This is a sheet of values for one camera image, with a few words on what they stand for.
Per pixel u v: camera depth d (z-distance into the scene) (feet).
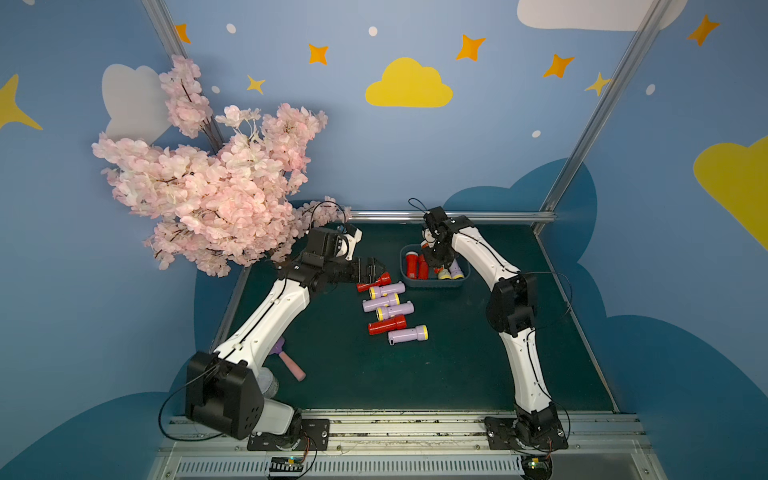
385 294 3.24
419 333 2.90
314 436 2.42
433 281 3.44
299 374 2.69
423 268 3.45
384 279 3.33
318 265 2.02
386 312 3.05
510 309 2.01
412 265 3.52
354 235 2.42
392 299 3.15
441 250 2.80
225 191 1.82
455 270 3.39
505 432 2.46
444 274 3.34
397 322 2.98
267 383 2.51
